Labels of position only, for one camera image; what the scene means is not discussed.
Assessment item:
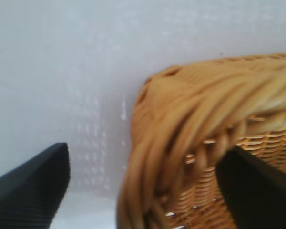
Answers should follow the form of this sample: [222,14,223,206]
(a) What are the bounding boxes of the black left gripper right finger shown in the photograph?
[215,146,286,229]

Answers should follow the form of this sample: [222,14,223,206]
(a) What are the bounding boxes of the brown woven wicker basket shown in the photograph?
[116,53,286,229]

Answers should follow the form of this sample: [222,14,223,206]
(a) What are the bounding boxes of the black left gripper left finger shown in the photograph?
[0,142,70,229]

